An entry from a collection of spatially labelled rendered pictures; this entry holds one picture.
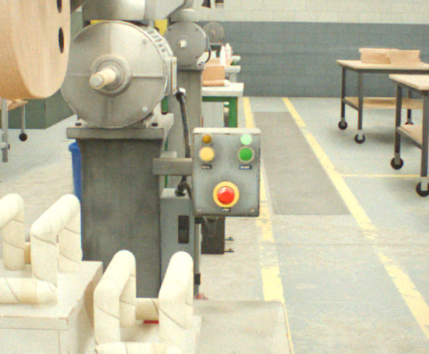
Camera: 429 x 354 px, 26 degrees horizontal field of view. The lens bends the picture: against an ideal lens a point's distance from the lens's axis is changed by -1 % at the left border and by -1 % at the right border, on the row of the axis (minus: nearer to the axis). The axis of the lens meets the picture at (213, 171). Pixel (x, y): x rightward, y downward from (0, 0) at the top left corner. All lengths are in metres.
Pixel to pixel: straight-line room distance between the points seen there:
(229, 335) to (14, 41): 0.54
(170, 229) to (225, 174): 0.31
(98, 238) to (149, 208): 0.15
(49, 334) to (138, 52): 1.14
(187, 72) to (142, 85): 3.42
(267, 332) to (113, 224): 1.08
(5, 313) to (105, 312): 0.12
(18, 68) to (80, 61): 1.11
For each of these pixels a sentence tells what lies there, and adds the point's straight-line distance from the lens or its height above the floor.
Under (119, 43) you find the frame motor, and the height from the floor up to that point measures 1.32.
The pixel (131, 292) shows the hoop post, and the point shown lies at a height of 0.99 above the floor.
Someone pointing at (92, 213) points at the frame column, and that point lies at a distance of 2.39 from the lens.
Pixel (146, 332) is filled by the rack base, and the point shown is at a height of 0.94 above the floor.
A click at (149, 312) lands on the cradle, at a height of 0.96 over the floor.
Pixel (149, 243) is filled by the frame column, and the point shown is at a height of 0.81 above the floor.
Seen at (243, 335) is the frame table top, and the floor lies 0.93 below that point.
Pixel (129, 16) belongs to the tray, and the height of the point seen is 1.39.
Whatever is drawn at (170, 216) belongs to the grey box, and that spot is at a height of 0.88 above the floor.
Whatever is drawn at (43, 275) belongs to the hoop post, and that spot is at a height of 1.06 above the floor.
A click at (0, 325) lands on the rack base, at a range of 1.16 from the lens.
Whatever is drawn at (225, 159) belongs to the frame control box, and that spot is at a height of 1.06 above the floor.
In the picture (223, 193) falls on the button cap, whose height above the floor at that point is 0.98.
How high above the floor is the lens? 1.37
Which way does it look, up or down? 9 degrees down
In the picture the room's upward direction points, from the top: straight up
